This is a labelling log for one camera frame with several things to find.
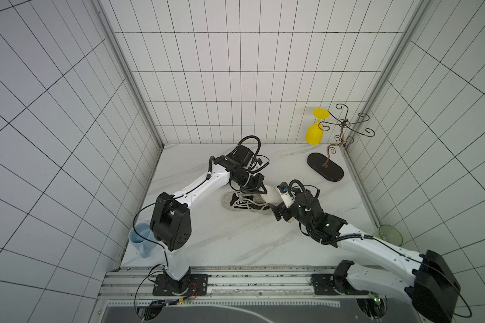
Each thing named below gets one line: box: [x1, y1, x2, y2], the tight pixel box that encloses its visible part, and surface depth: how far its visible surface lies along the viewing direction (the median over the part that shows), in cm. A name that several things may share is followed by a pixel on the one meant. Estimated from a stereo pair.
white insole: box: [260, 184, 283, 206], surface depth 81 cm
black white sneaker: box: [222, 191, 273, 215], surface depth 91 cm
